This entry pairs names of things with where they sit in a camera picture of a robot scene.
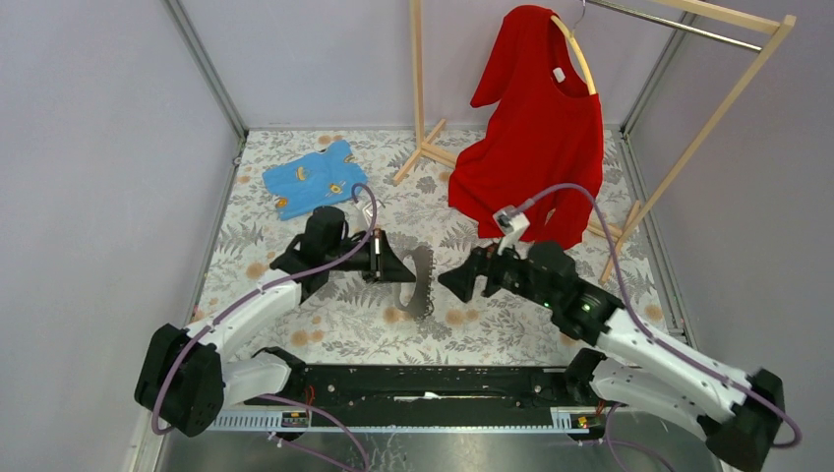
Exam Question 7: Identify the red long sleeve shirt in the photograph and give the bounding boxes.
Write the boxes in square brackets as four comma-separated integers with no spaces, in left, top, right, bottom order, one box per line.
[448,5,604,239]

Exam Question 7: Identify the wooden clothes rack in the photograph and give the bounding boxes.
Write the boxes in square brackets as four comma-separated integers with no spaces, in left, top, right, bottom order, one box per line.
[393,1,797,283]

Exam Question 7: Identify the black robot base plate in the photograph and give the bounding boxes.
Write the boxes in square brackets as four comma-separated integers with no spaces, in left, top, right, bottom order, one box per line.
[265,347,612,432]

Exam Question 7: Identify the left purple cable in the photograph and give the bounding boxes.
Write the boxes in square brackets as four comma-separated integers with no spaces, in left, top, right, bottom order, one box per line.
[149,182,381,437]

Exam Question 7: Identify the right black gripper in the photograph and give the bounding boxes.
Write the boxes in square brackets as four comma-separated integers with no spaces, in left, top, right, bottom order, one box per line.
[437,231,557,310]

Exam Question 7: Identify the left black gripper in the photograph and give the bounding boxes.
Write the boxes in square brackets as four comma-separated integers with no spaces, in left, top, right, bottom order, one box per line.
[325,228,416,284]

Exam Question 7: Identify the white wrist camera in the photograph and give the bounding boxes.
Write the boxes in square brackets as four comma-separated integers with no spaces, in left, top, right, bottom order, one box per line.
[357,202,380,230]
[493,206,530,256]

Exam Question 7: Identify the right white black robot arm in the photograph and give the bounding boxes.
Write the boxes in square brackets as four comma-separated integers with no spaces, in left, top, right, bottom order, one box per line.
[438,242,785,471]

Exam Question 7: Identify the blue child t-shirt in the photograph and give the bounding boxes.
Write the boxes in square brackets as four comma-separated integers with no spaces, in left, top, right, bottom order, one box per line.
[262,140,368,221]

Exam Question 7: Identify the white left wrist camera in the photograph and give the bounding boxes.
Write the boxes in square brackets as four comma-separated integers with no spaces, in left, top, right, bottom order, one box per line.
[357,202,380,230]

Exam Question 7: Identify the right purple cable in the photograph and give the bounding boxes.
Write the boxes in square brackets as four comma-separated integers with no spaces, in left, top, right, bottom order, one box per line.
[514,182,804,450]

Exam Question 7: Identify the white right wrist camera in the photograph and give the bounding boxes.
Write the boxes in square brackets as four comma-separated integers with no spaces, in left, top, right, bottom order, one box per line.
[493,206,530,256]

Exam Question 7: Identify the wooden clothes hanger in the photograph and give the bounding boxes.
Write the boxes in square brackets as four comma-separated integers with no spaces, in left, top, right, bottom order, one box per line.
[550,0,598,95]

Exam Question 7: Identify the purple cable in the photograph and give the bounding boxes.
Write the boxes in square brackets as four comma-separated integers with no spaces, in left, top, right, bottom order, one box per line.
[149,182,381,437]
[514,182,804,450]

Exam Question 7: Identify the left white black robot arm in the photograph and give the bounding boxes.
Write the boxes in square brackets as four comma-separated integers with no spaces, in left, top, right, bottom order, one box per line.
[134,206,416,437]

